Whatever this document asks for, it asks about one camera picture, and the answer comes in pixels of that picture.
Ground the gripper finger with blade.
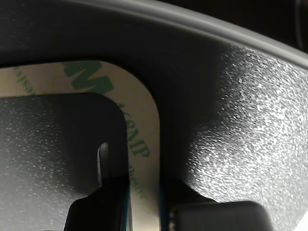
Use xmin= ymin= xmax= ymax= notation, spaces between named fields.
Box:
xmin=64 ymin=141 xmax=133 ymax=231

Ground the tan adhesive backing strip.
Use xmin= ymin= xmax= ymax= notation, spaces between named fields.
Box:
xmin=0 ymin=60 xmax=161 ymax=231

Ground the gray flat textured plate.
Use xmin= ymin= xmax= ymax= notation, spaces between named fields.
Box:
xmin=0 ymin=0 xmax=308 ymax=231

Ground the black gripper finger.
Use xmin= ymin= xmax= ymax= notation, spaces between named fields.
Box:
xmin=158 ymin=179 xmax=274 ymax=231

